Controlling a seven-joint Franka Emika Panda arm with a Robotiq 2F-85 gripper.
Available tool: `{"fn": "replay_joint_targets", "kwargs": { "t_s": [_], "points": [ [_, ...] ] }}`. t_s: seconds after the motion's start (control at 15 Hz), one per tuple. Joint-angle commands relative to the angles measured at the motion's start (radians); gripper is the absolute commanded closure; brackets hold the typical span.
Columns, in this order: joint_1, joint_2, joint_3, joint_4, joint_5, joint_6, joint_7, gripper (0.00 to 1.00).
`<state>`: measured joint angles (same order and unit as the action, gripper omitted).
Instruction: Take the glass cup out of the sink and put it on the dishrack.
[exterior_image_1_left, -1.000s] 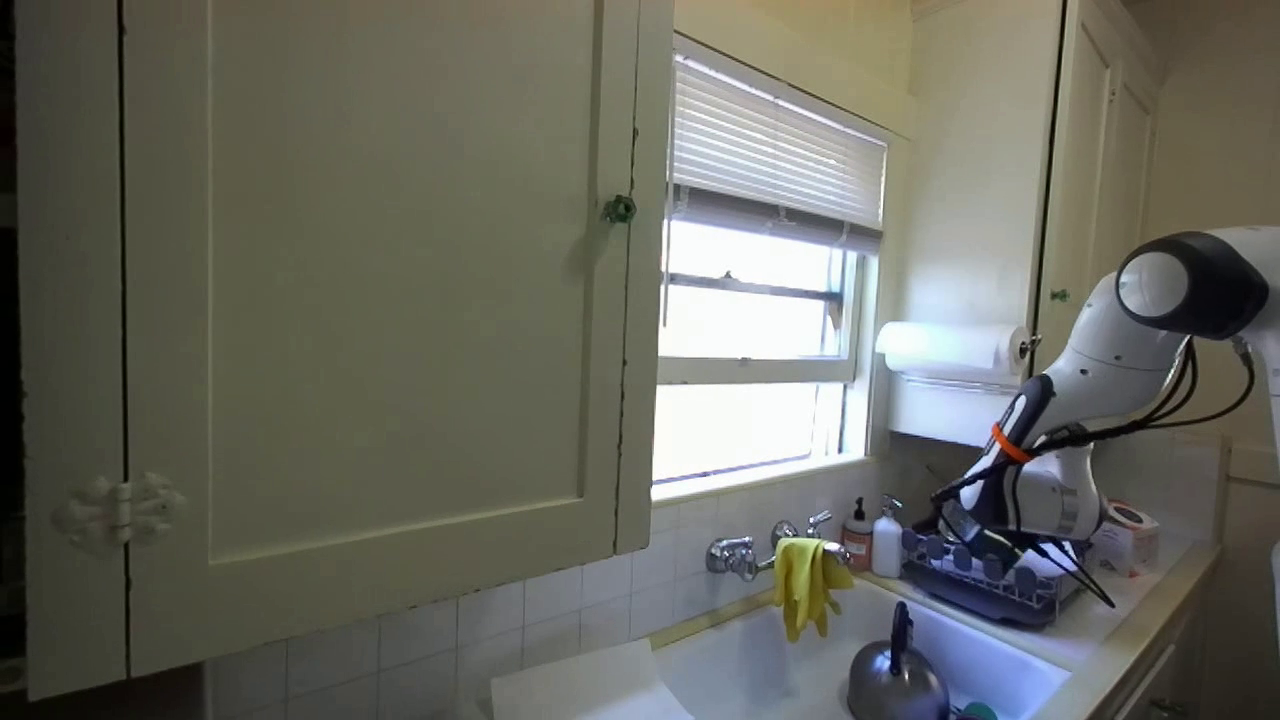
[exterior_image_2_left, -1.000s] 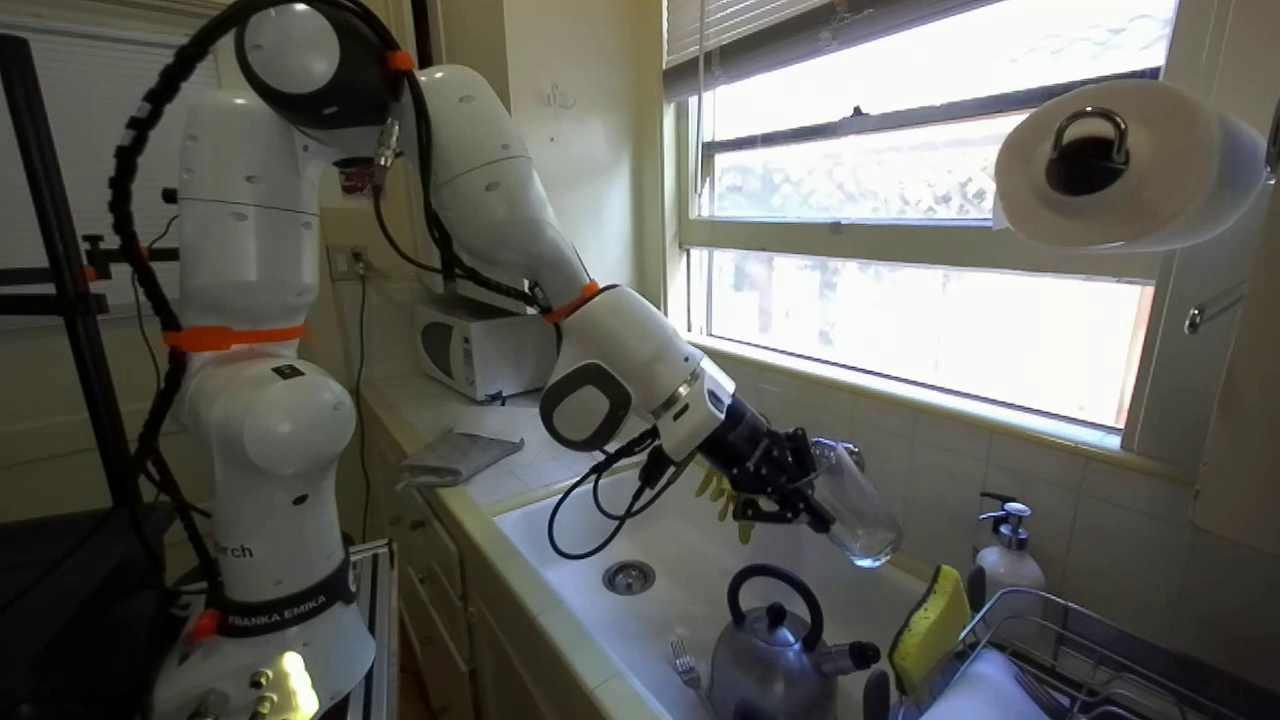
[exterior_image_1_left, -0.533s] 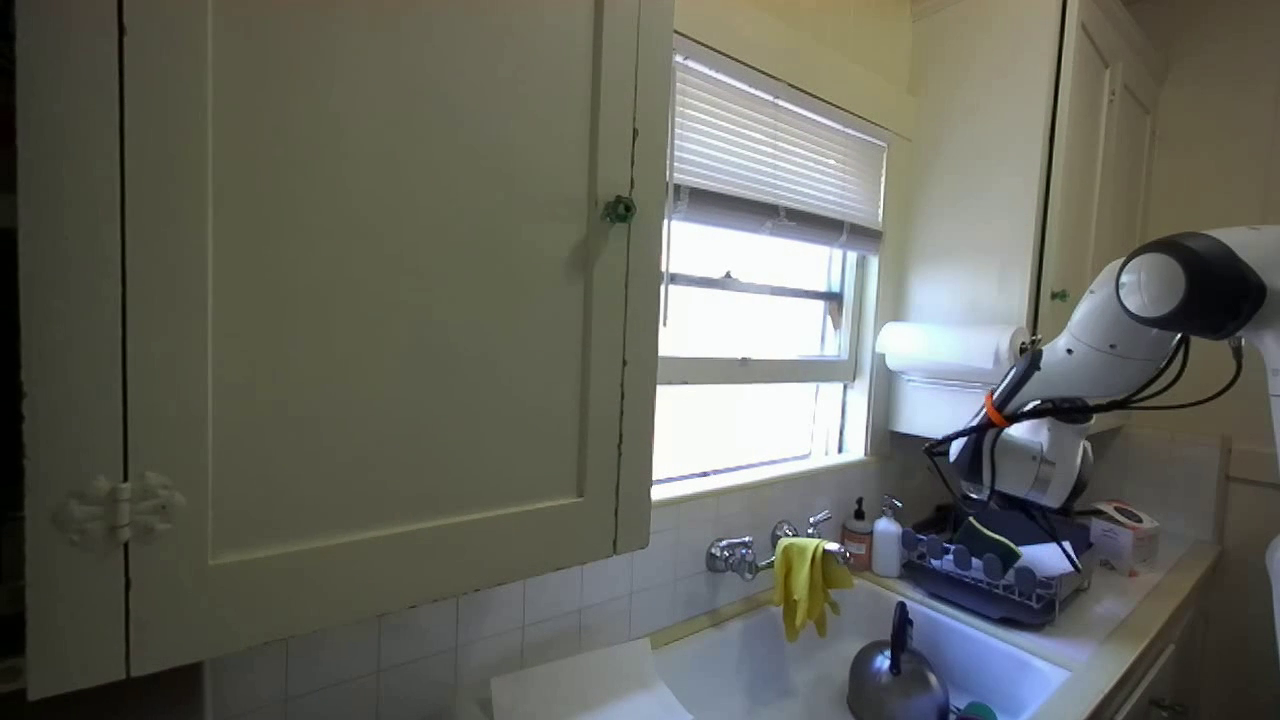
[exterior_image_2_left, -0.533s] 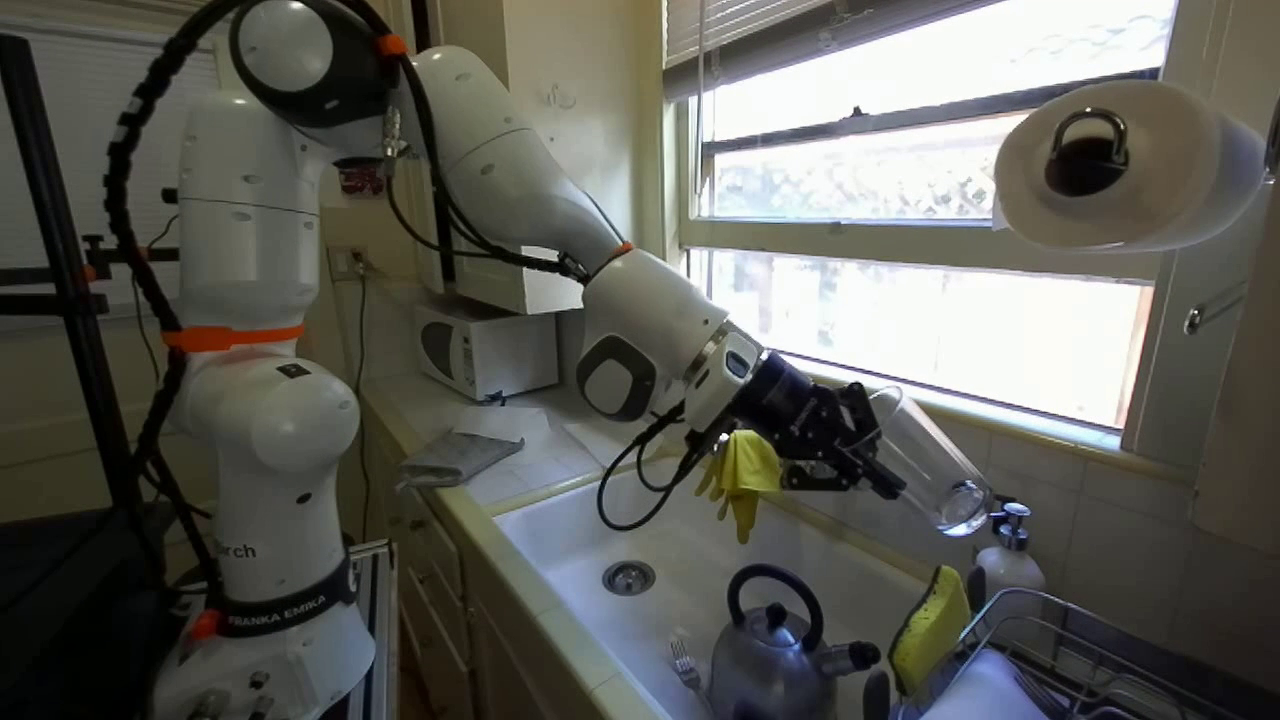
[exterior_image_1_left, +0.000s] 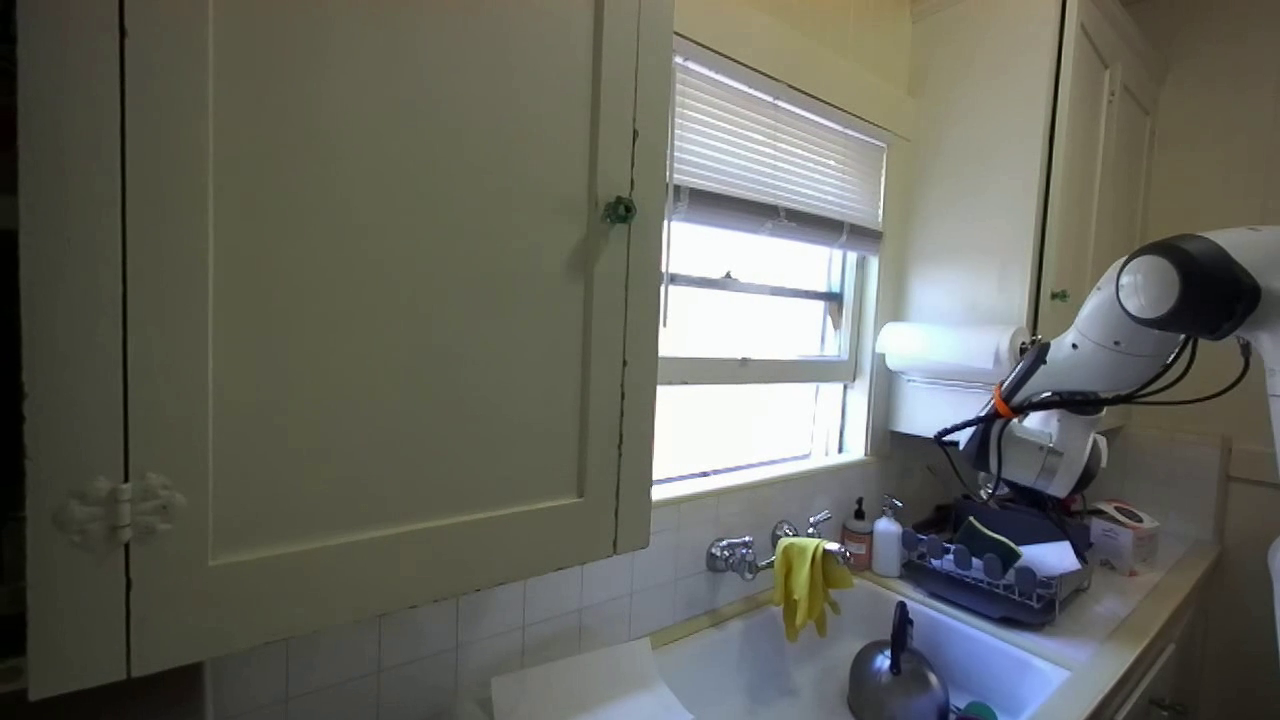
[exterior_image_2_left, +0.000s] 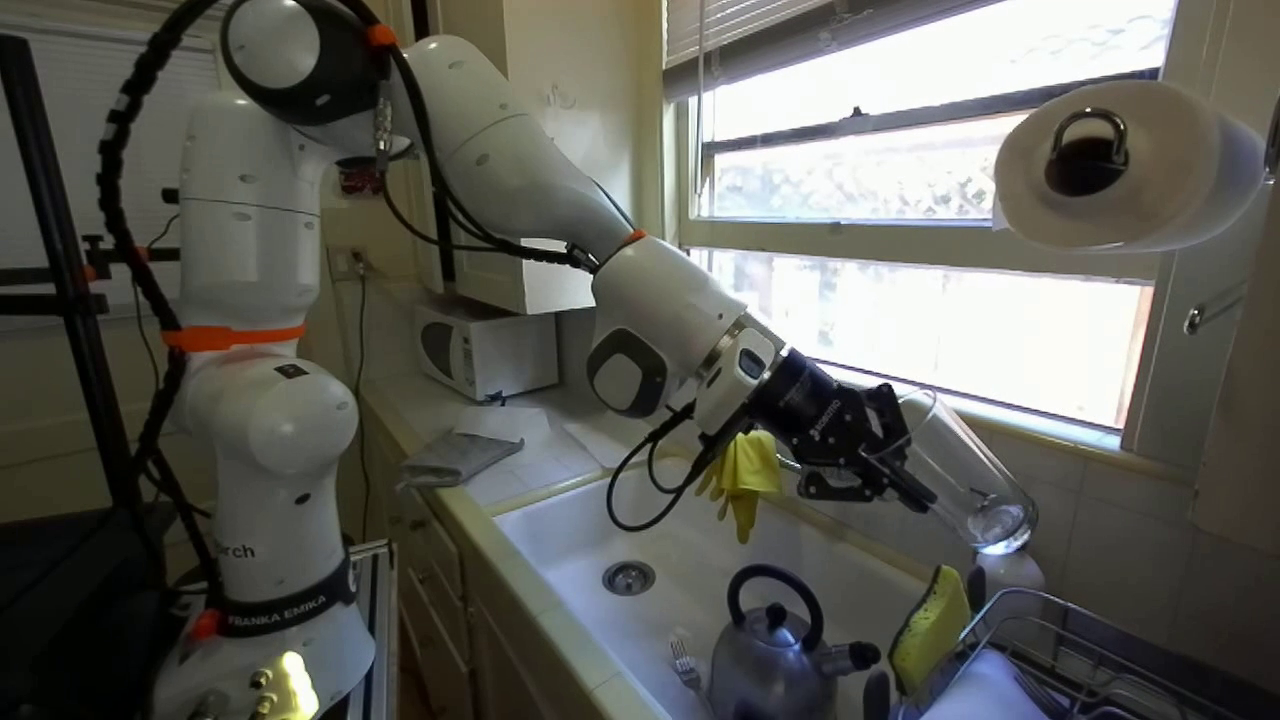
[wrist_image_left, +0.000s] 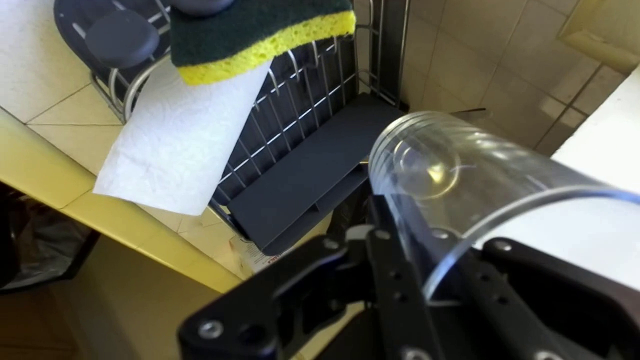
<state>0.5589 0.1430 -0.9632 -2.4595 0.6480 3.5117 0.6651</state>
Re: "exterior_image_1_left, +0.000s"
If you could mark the white framed window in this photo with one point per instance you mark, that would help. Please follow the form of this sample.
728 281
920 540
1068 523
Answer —
746 424

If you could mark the white paper towel sheet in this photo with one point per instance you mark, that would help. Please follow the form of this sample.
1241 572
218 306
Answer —
1048 560

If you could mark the chrome wall faucet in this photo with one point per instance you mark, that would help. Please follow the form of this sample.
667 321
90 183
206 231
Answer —
728 552

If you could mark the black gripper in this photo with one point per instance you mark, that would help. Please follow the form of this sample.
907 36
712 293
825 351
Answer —
1027 515

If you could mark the white kitchen sink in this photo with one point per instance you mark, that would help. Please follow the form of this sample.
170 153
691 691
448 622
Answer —
984 667

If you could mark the cream upper cabinet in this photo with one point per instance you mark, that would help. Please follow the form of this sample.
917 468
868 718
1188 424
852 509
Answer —
374 265

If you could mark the white paper towel roll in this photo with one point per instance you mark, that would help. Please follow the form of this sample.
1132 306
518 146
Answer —
943 351

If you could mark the white window blind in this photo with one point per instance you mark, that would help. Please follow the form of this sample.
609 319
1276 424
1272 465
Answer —
773 146

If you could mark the green plastic cup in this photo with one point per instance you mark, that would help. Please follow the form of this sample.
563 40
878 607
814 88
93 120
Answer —
978 713

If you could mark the tall cream cabinet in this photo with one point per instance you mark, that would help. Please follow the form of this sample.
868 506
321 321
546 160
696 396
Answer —
1093 160

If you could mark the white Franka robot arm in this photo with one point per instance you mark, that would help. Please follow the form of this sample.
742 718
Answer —
1105 335

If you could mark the green cabinet knob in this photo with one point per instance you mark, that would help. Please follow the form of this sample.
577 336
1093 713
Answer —
616 209

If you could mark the yellow cloth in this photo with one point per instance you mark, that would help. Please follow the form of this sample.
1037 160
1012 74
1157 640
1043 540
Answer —
806 586

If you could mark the white pump soap bottle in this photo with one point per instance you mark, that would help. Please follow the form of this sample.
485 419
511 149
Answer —
886 547

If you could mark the small white box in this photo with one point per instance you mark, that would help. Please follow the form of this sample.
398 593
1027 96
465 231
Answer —
1122 538

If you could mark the dish rack with dishes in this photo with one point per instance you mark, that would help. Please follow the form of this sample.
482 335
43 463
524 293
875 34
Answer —
994 607

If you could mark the amber pump soap bottle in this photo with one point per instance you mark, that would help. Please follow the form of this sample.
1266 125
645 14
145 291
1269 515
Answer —
857 540

